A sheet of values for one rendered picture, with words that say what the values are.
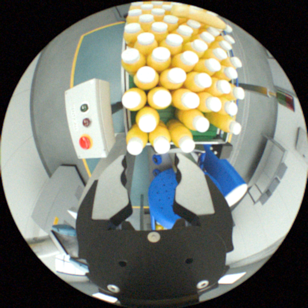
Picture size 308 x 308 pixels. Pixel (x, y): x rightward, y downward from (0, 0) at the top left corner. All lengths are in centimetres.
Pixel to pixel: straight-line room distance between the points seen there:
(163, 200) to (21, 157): 267
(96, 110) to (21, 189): 261
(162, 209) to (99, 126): 28
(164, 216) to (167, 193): 9
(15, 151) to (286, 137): 605
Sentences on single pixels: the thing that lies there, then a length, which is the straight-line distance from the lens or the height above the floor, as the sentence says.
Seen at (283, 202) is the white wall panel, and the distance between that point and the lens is 371.
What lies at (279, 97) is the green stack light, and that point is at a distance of 50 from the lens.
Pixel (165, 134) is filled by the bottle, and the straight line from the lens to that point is 29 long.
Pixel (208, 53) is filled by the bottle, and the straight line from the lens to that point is 37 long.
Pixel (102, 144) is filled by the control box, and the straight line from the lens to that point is 27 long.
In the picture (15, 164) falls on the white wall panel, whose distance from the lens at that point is 264.
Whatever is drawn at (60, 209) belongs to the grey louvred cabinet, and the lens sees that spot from 180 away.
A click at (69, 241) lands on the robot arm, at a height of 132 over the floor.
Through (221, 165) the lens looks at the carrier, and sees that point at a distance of 89.
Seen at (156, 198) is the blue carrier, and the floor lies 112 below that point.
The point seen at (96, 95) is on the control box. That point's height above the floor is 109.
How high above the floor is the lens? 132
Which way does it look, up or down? 58 degrees down
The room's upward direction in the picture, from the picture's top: 174 degrees clockwise
